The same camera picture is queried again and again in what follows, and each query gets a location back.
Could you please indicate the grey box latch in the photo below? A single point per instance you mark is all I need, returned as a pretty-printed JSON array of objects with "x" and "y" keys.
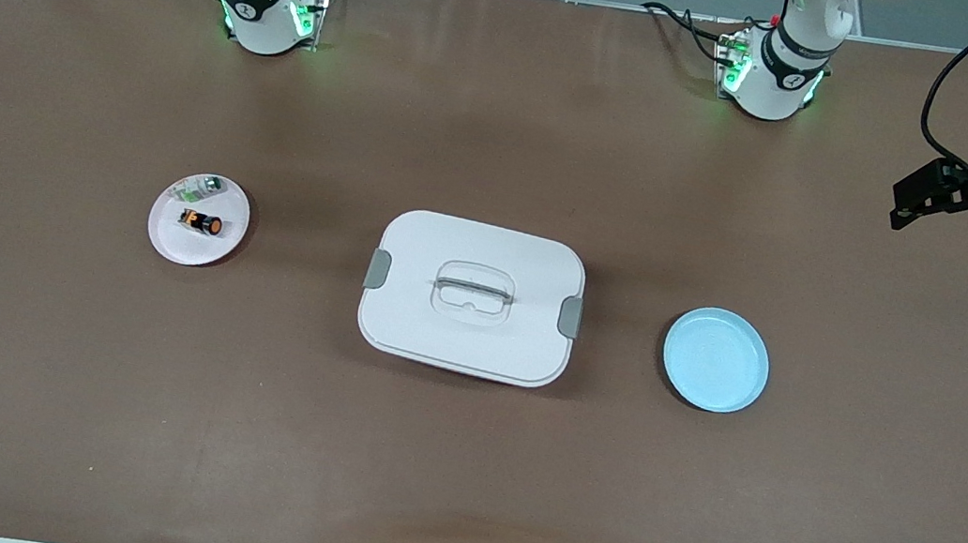
[
  {"x": 570, "y": 317},
  {"x": 377, "y": 269}
]

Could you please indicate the light blue round plate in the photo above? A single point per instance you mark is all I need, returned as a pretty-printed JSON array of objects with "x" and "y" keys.
[{"x": 716, "y": 361}]

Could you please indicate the white lidded storage box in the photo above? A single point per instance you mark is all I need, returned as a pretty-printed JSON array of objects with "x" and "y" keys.
[{"x": 436, "y": 341}]

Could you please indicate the green push button switch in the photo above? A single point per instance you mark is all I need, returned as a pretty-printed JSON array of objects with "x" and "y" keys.
[{"x": 197, "y": 193}]

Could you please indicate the pink round plate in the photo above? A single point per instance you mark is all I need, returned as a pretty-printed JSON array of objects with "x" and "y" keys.
[{"x": 193, "y": 251}]

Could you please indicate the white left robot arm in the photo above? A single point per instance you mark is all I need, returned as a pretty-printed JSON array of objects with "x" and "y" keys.
[{"x": 770, "y": 89}]

